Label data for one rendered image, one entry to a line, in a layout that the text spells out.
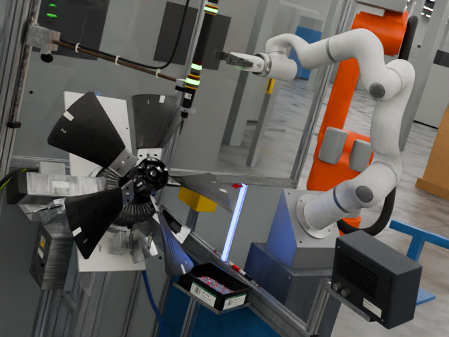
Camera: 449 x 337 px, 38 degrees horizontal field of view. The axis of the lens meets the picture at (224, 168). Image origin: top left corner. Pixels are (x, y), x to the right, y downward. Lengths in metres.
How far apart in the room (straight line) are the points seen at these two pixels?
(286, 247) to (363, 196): 0.42
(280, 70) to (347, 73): 3.76
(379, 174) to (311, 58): 0.47
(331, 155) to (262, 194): 2.41
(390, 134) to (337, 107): 3.95
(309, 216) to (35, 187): 1.05
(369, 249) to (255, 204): 1.61
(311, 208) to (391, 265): 0.68
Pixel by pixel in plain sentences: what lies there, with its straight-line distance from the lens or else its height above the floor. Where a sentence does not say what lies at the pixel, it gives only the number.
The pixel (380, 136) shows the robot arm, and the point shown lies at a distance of 2.30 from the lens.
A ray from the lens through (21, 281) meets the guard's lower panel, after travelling 3.14.
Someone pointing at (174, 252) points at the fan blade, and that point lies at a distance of 2.24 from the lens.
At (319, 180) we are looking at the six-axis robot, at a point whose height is 0.54.
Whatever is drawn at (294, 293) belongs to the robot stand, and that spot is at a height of 0.86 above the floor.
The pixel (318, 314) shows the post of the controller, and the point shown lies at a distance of 2.26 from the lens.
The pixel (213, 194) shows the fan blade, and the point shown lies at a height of 1.16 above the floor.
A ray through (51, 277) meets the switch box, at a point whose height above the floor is 0.67.
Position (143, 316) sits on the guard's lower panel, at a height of 0.19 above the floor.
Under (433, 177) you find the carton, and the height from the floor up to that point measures 0.21.
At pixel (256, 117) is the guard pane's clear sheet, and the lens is 3.40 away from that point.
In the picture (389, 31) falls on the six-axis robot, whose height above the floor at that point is 1.97.
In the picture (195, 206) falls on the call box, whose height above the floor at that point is 1.00.
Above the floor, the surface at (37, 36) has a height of 1.54.
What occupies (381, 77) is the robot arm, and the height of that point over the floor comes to 1.73.
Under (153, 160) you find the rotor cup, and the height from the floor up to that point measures 1.26.
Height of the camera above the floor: 1.82
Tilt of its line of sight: 13 degrees down
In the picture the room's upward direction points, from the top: 15 degrees clockwise
